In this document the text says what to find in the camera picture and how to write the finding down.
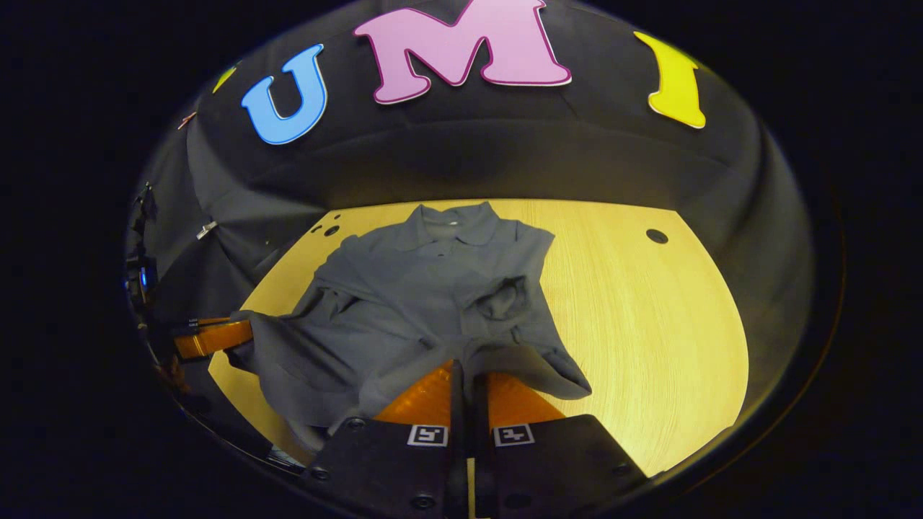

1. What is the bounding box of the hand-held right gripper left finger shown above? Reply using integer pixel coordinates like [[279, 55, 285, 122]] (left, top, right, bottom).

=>
[[303, 358, 470, 519]]

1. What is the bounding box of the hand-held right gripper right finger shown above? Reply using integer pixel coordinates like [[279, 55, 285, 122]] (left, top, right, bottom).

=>
[[472, 371, 648, 519]]

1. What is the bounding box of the grey polo shirt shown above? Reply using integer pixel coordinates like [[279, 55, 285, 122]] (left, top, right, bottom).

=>
[[229, 200, 593, 451]]

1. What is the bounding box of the dark equipment stand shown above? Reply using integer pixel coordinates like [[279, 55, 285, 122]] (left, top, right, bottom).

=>
[[124, 180, 161, 318]]

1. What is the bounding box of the black backdrop cloth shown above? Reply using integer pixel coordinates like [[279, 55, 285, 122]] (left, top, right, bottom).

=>
[[126, 0, 812, 433]]

